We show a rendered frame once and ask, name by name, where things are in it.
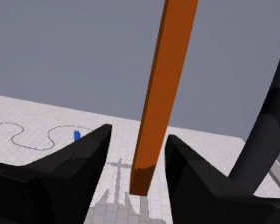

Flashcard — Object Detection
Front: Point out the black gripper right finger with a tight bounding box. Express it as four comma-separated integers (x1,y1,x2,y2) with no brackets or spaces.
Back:
164,135,280,224

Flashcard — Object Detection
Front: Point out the orange handle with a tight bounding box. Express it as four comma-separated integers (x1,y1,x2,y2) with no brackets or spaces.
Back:
128,0,199,196

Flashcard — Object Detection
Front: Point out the grey loop with blue handle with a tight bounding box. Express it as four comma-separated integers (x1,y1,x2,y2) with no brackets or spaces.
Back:
73,131,80,140

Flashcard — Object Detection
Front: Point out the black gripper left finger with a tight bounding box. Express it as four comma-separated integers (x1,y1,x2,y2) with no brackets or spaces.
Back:
0,124,112,224

